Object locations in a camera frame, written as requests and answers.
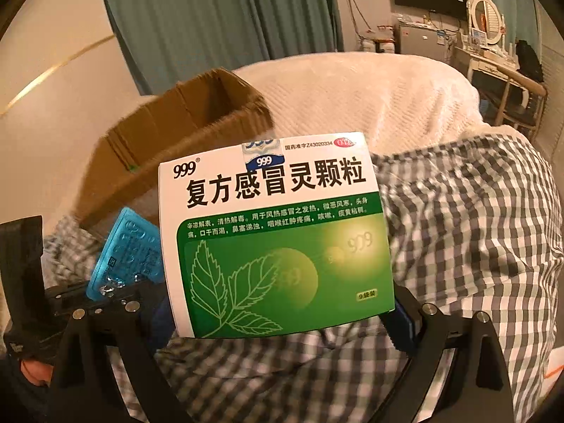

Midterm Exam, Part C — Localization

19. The white louvred wardrobe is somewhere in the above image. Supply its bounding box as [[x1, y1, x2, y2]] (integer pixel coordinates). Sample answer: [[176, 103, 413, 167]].
[[540, 39, 564, 164]]

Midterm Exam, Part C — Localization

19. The brown cardboard box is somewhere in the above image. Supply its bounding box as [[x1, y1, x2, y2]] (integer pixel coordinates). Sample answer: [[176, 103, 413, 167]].
[[73, 67, 276, 236]]

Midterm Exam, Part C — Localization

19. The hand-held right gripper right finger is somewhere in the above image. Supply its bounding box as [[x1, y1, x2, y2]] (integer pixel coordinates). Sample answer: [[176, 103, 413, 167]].
[[387, 286, 515, 423]]

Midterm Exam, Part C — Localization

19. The blue blister pack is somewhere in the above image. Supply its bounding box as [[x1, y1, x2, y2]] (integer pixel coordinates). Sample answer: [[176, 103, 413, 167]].
[[86, 206, 163, 302]]

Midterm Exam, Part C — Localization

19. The wide green curtain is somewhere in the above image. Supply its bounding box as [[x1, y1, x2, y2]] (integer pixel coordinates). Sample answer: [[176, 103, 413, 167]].
[[97, 0, 344, 98]]

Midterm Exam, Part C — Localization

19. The grey cabinet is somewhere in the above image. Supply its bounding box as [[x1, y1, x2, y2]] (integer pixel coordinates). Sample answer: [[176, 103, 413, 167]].
[[399, 24, 454, 56]]

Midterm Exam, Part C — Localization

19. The white oval vanity mirror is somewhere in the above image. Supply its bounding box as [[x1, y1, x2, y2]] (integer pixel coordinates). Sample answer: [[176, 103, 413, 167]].
[[471, 0, 504, 49]]

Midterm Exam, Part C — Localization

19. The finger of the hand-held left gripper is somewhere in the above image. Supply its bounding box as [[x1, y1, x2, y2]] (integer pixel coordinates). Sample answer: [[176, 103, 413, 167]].
[[44, 283, 155, 314]]

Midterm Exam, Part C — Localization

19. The white blanket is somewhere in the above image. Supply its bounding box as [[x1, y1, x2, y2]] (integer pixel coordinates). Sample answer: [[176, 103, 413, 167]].
[[231, 50, 521, 164]]

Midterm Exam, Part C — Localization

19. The green white medicine box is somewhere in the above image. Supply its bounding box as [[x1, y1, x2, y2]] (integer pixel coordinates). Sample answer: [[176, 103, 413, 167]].
[[158, 131, 396, 340]]

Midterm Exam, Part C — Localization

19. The black bag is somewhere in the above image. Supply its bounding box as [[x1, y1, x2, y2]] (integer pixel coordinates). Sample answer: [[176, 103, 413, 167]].
[[515, 39, 544, 82]]

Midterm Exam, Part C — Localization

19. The wooden chair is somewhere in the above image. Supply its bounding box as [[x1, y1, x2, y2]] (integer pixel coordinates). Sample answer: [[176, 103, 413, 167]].
[[493, 70, 547, 142]]

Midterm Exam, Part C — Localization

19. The white vanity table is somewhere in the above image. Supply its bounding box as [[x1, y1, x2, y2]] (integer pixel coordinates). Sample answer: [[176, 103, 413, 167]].
[[454, 44, 521, 98]]

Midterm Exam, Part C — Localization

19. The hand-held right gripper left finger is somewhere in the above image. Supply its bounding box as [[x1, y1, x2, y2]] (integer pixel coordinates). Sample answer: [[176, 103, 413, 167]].
[[52, 293, 177, 423]]

